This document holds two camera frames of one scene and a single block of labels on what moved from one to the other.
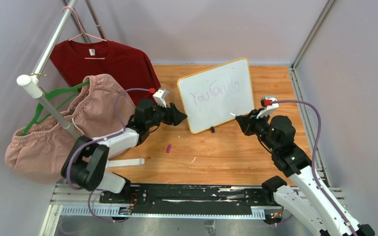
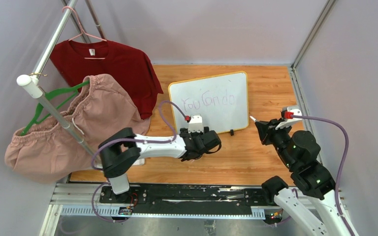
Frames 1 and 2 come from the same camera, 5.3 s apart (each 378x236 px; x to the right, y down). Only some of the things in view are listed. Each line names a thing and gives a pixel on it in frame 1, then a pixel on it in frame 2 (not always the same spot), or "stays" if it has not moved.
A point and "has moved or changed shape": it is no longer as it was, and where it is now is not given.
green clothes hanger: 33,121 stays
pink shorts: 37,153 stays
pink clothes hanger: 82,32 stays
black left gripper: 173,115 -> 185,130
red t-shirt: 76,59 stays
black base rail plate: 191,198 stays
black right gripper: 247,122 -> 263,127
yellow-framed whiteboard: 213,96 has moved or changed shape
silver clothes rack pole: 31,84 stays
